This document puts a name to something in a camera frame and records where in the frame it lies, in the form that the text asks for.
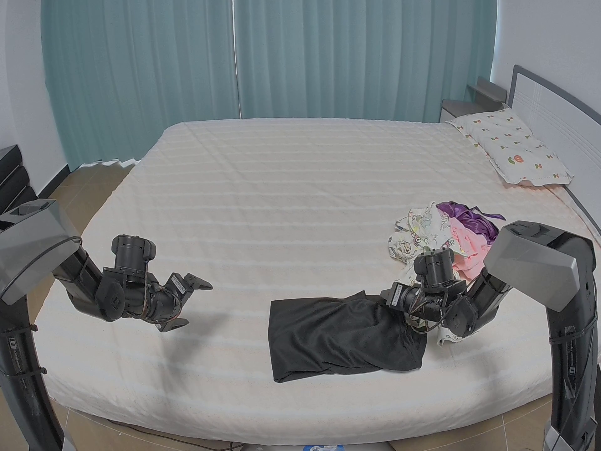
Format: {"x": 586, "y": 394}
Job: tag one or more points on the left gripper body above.
{"x": 164, "y": 306}

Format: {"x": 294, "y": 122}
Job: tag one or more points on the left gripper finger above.
{"x": 197, "y": 283}
{"x": 171, "y": 325}

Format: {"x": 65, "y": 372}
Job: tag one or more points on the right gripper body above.
{"x": 398, "y": 295}

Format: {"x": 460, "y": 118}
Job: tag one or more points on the black T-shirt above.
{"x": 338, "y": 336}

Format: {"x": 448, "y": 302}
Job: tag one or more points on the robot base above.
{"x": 324, "y": 448}

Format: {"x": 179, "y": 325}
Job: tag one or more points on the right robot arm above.
{"x": 535, "y": 266}

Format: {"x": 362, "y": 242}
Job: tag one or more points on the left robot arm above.
{"x": 33, "y": 247}

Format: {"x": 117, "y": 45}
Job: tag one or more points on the bed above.
{"x": 281, "y": 195}

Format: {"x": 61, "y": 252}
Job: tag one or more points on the white printed pyjama top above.
{"x": 422, "y": 233}

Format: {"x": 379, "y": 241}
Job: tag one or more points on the pink garment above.
{"x": 469, "y": 247}

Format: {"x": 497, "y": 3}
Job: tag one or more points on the purple garment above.
{"x": 469, "y": 216}

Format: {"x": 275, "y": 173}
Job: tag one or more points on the white printed pillow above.
{"x": 512, "y": 146}

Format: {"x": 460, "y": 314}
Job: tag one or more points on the black chest of drawers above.
{"x": 14, "y": 176}

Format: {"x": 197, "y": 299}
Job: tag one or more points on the grey bedside table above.
{"x": 467, "y": 106}

